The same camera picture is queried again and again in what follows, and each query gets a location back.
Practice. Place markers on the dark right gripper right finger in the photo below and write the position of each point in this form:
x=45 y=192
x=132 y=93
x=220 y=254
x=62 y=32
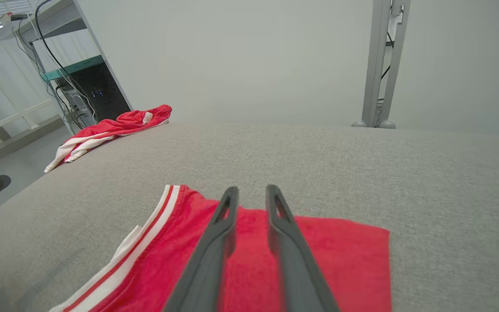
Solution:
x=297 y=268

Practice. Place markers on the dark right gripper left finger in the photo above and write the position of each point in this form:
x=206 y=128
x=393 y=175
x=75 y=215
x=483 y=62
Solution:
x=210 y=260

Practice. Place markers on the red jersey with white sleeves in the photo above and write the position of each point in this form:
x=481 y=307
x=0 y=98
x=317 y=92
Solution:
x=254 y=268

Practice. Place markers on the red shorts with white stripe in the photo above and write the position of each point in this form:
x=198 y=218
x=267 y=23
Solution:
x=111 y=128

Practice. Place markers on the black computer tower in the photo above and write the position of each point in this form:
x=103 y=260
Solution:
x=102 y=91

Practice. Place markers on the white railing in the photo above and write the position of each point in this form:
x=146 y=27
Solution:
x=15 y=118

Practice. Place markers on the white power strip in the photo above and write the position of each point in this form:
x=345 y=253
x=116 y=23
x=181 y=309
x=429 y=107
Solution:
x=13 y=17

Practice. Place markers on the grey metal post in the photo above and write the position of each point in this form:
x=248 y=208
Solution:
x=377 y=52

